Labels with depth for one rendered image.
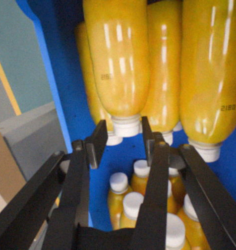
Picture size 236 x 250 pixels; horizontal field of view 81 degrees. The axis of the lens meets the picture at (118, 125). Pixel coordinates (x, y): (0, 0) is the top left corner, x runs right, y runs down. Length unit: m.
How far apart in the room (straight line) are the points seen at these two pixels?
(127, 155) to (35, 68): 1.32
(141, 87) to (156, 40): 0.06
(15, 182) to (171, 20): 0.47
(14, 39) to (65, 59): 1.42
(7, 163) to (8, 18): 1.39
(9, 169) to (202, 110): 0.44
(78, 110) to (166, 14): 0.17
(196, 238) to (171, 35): 0.30
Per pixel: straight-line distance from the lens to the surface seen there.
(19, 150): 0.55
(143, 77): 0.16
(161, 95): 0.20
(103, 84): 0.16
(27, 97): 1.65
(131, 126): 0.18
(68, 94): 0.22
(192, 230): 0.31
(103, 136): 0.18
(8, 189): 0.46
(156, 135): 0.16
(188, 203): 0.29
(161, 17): 0.20
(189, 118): 0.19
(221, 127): 0.19
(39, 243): 2.45
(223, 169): 0.36
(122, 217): 0.31
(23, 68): 1.62
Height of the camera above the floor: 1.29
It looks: 68 degrees down
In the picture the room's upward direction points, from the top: 166 degrees counter-clockwise
